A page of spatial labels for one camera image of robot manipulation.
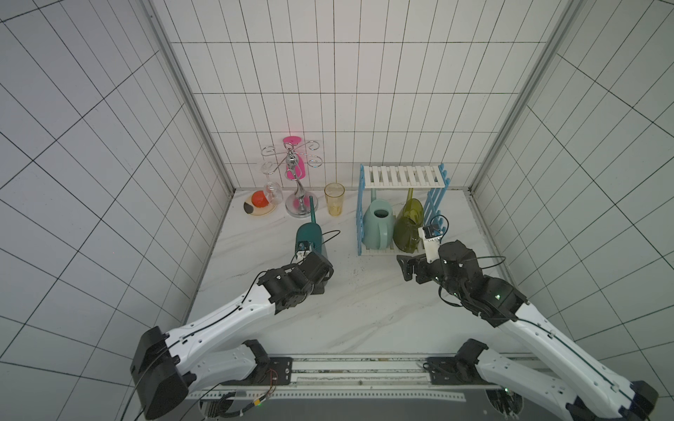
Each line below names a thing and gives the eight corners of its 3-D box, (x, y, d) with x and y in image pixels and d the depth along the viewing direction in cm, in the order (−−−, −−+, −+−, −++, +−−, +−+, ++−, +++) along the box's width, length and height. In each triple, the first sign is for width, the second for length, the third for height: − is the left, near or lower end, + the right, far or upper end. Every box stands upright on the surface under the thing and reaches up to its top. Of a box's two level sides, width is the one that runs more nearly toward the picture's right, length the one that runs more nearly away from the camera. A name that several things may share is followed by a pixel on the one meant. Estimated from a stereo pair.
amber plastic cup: (325, 216, 111) (323, 196, 101) (325, 203, 116) (324, 182, 106) (344, 216, 111) (344, 196, 102) (343, 203, 116) (344, 182, 106)
